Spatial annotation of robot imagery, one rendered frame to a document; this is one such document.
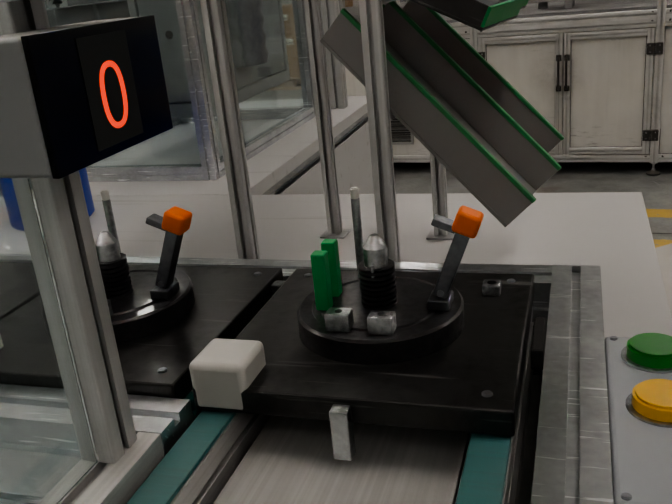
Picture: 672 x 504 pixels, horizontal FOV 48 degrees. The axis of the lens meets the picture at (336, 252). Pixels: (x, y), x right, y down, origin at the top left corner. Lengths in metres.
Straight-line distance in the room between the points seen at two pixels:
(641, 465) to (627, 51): 4.12
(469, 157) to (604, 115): 3.83
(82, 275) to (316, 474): 0.22
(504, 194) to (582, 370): 0.26
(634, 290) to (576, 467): 0.50
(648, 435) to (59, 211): 0.39
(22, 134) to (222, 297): 0.37
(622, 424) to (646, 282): 0.49
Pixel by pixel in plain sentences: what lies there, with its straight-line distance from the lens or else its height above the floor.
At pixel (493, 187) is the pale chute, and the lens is 0.81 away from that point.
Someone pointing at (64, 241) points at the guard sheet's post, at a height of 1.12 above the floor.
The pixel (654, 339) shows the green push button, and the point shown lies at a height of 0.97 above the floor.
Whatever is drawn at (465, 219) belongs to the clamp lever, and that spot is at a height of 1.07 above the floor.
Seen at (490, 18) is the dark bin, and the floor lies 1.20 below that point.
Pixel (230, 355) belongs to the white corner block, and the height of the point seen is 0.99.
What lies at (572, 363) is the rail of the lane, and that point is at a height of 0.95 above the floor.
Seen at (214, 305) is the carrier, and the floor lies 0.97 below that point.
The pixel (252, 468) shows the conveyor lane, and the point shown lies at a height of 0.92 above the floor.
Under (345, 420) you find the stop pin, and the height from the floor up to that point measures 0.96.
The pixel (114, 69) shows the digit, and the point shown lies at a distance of 0.46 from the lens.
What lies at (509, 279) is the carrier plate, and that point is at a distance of 0.73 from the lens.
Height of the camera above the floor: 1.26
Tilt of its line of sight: 20 degrees down
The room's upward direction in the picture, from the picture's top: 6 degrees counter-clockwise
